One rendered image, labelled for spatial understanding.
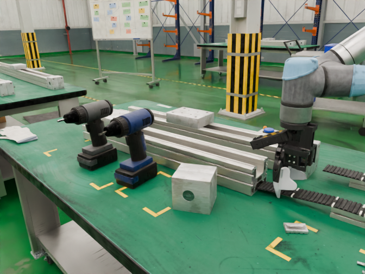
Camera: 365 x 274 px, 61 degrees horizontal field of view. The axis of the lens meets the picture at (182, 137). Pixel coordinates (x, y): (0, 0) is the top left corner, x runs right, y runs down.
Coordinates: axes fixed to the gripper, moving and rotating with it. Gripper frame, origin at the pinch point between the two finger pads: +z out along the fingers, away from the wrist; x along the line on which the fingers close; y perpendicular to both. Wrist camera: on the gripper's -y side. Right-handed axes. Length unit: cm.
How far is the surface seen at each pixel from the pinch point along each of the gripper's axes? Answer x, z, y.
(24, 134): -22, 0, -108
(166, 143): -5.5, -6.5, -37.6
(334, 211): -2.4, 0.1, 14.8
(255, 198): -5.7, 2.1, -4.8
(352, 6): 789, -66, -171
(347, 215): -2.4, 0.1, 17.7
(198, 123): 13.0, -8.6, -38.3
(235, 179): -4.6, -1.2, -11.7
